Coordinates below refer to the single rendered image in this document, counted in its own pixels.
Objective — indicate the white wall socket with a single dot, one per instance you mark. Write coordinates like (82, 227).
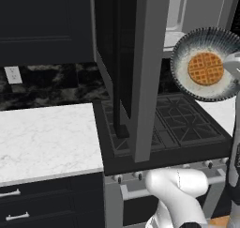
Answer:
(13, 74)

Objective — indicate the round brown waffle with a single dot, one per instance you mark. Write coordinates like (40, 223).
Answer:
(205, 68)

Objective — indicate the silver oven knob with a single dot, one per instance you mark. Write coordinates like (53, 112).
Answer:
(118, 178)
(223, 160)
(208, 164)
(138, 175)

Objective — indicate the grey microwave oven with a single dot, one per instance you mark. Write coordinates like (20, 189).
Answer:
(203, 6)

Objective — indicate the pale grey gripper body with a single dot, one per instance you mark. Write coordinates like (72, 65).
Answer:
(233, 66)

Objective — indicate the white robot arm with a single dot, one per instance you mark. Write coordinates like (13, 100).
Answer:
(175, 191)

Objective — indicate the dark drawer front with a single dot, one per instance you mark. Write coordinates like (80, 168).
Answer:
(62, 214)
(56, 188)

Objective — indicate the dark wall cupboard door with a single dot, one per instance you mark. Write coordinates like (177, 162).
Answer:
(47, 22)

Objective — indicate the blue-rimmed white bowl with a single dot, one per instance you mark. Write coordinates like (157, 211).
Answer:
(187, 81)

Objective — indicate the black gas hob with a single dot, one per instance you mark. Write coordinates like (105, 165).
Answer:
(184, 125)

